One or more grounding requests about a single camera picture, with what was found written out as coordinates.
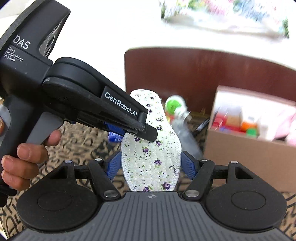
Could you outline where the floral white shoe insole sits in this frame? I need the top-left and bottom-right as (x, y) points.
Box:
(121, 89), (182, 192)

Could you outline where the person's left hand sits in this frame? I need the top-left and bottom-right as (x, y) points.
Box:
(1, 130), (62, 191)

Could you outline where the blue plastic package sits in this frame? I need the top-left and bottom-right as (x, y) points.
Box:
(108, 132), (125, 143)

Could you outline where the green white toy bottle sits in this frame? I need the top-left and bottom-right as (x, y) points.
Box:
(165, 95), (190, 120)

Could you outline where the dark brown wooden headboard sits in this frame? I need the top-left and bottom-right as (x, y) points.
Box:
(125, 47), (295, 113)

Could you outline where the brown cardboard storage box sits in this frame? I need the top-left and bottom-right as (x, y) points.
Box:
(204, 86), (295, 192)

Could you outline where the floral plastic sheet on wall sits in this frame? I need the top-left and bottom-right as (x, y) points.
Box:
(160, 1), (289, 39)

